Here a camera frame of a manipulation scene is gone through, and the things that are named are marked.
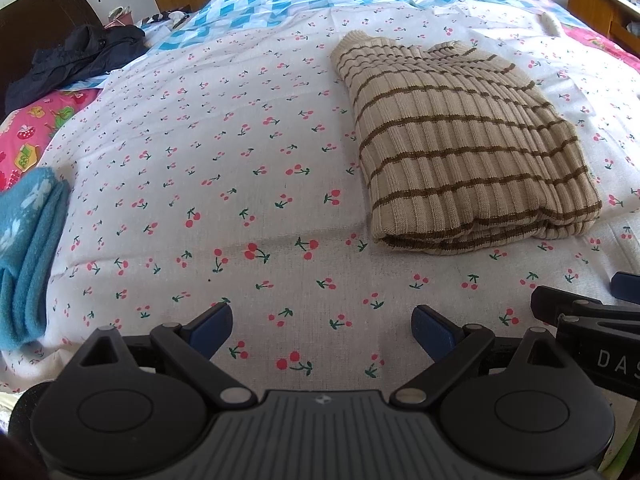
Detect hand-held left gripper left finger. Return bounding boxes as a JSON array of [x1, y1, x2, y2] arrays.
[[60, 297, 258, 408]]

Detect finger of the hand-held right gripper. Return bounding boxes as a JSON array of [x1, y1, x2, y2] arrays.
[[611, 271, 640, 306], [530, 286, 640, 330]]

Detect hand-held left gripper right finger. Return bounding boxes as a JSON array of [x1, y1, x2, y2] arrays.
[[390, 304, 588, 408]]

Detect beige brown-striped knit sweater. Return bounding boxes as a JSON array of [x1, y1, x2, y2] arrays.
[[331, 30, 603, 257]]

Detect white cherry print bed sheet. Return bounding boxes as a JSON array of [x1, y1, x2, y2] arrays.
[[0, 0, 640, 396]]

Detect blue fluffy towel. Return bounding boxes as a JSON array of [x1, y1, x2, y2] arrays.
[[0, 166, 72, 352]]

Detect pink cartoon print sheet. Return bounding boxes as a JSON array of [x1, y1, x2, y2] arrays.
[[0, 25, 640, 192]]

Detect wooden desk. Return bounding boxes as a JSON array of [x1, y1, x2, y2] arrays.
[[567, 0, 640, 57]]

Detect dark navy jacket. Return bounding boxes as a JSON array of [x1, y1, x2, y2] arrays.
[[4, 24, 147, 117]]

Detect black and white small cloth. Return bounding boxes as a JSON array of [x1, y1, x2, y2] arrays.
[[140, 10, 192, 30]]

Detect pink bag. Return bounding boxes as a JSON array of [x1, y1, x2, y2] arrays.
[[104, 6, 134, 29]]

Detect blue and white checkered quilt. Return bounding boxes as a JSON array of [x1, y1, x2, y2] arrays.
[[140, 0, 551, 52]]

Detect dark wooden headboard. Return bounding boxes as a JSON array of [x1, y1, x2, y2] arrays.
[[0, 0, 107, 116]]

